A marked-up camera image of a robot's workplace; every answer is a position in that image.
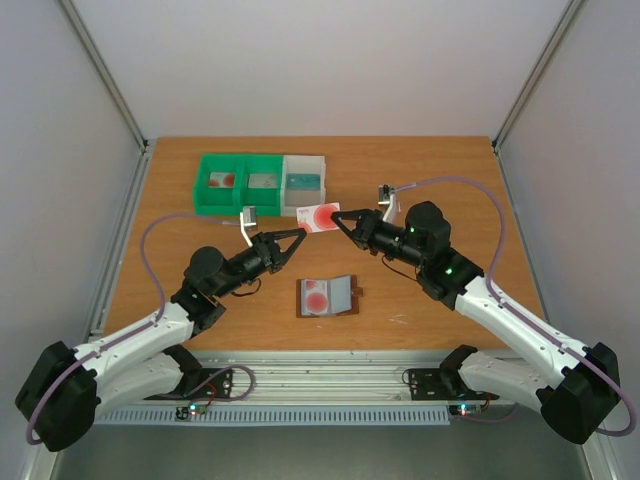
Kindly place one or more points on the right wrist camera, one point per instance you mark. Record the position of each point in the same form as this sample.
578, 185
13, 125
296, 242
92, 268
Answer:
388, 203

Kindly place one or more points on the brown leather card holder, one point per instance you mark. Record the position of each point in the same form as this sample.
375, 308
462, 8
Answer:
344, 297

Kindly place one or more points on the left green circuit board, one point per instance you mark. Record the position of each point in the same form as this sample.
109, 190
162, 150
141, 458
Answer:
187, 413

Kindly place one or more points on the green circuit board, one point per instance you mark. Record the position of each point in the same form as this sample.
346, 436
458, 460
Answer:
466, 410
187, 413

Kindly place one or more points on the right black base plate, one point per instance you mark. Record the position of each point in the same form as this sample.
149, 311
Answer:
427, 384

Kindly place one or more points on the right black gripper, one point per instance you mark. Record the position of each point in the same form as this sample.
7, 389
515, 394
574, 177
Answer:
361, 229

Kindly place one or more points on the aluminium rail frame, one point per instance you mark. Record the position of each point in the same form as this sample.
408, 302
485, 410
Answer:
291, 377

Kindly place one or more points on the green two-compartment bin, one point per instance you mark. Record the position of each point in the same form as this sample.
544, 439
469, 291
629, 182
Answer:
229, 202

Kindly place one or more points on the grey slotted cable duct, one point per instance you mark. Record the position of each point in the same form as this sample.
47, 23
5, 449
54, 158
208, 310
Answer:
281, 416

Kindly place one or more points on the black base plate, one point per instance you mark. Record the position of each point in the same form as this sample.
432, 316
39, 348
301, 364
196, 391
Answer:
216, 383
427, 384

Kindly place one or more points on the white translucent bin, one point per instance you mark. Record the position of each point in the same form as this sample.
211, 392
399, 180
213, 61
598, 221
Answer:
290, 200

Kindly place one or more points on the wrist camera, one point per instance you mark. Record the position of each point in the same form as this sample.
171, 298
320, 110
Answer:
388, 203
248, 223

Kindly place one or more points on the red dotted card in bin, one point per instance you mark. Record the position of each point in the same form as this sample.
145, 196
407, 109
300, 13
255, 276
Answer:
221, 180

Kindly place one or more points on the right green circuit board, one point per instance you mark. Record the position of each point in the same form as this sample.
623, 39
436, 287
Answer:
466, 410

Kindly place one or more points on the teal card in bin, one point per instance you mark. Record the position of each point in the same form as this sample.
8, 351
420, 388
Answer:
303, 181

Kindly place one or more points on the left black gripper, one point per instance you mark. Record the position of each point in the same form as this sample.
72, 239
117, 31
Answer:
269, 240

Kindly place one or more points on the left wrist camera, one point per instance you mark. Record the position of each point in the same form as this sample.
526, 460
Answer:
248, 223

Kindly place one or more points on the red circle card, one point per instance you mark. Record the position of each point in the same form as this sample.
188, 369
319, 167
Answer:
317, 218
314, 297

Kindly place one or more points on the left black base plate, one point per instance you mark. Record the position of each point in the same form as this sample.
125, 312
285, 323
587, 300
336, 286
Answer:
216, 383

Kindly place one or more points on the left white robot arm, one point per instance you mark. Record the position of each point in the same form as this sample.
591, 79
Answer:
68, 388

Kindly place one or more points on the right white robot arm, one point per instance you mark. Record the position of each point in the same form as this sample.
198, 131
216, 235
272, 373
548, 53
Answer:
572, 385

